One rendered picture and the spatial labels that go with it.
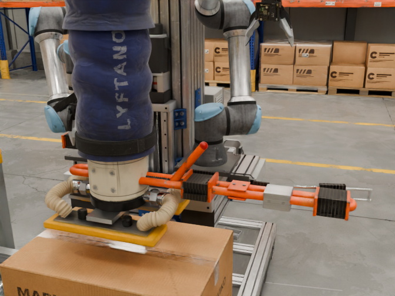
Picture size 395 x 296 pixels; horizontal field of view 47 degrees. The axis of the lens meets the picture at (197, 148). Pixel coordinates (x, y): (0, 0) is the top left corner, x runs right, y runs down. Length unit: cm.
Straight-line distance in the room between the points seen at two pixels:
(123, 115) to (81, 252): 47
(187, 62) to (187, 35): 11
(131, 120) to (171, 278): 44
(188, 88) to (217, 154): 33
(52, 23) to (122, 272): 112
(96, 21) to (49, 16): 90
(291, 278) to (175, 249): 166
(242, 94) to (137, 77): 69
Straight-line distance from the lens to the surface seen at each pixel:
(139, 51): 117
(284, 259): 316
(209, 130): 174
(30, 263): 143
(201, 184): 119
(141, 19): 117
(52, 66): 196
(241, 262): 270
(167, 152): 193
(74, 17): 117
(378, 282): 309
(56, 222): 134
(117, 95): 116
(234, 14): 182
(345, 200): 115
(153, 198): 129
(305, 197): 120
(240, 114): 176
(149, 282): 127
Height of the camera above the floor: 168
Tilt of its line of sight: 19 degrees down
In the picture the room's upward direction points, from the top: straight up
